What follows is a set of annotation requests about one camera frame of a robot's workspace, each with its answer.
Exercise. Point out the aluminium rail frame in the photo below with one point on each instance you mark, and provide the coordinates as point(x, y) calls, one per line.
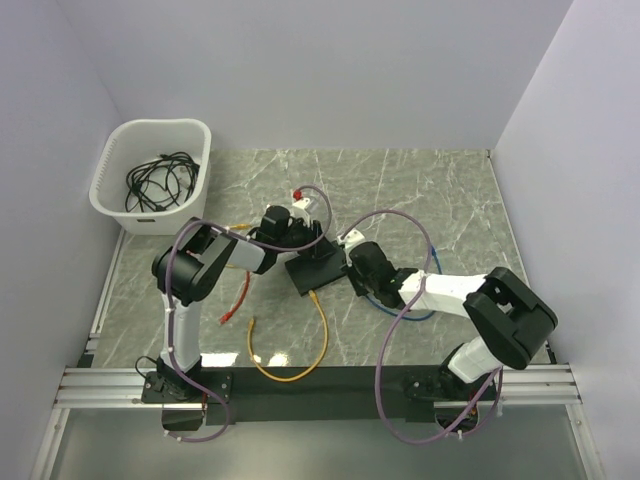
point(405, 200)

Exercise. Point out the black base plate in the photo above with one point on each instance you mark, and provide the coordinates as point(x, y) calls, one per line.
point(413, 393)

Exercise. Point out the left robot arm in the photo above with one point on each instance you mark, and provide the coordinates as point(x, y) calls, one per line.
point(188, 270)

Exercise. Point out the yellow ethernet cable short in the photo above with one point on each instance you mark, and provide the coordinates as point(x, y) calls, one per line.
point(240, 227)

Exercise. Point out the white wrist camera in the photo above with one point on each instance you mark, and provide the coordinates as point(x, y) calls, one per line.
point(351, 239)
point(303, 204)

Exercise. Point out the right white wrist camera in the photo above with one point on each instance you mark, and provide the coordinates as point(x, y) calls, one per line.
point(351, 239)

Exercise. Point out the white plastic basket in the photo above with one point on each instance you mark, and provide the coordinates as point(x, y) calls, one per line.
point(153, 175)

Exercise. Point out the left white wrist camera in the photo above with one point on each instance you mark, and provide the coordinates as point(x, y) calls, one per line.
point(303, 204)

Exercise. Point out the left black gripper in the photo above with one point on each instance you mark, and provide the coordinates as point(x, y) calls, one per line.
point(309, 230)

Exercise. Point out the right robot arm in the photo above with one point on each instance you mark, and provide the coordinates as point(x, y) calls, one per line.
point(512, 321)

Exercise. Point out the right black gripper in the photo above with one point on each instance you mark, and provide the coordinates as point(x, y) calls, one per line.
point(350, 268)

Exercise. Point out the black network switch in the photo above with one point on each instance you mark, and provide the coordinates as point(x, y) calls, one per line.
point(314, 271)

